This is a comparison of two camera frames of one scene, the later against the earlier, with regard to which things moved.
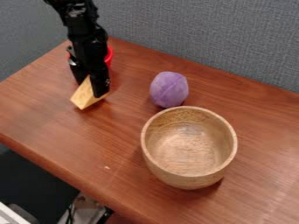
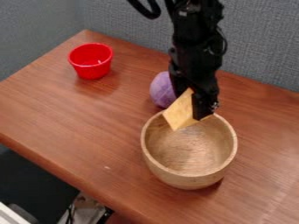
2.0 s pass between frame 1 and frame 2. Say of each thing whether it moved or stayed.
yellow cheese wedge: moved
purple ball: stayed
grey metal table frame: stayed
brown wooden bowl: stayed
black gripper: moved
